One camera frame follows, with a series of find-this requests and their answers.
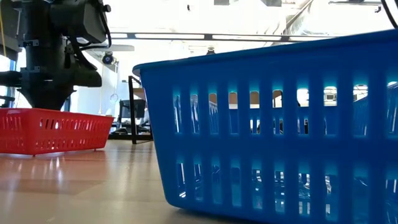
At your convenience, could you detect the overhead LED light bar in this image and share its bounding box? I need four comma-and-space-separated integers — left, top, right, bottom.
108, 30, 336, 43

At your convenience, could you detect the black background monitor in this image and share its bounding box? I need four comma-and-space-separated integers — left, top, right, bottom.
119, 98, 147, 119

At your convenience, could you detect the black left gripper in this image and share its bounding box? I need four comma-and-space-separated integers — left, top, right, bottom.
0, 40, 103, 111

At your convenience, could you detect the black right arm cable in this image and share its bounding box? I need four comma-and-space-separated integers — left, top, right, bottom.
381, 0, 398, 29

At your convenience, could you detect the blue plastic slotted basket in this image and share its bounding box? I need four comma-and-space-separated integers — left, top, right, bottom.
132, 29, 398, 224

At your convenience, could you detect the black aluminium table frame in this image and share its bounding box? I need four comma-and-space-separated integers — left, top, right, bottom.
108, 133, 153, 141

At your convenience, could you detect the black ceiling track light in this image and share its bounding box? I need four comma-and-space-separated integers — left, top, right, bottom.
328, 0, 384, 14

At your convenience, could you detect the red plastic slotted basket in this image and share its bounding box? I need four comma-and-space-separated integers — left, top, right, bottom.
0, 107, 115, 156

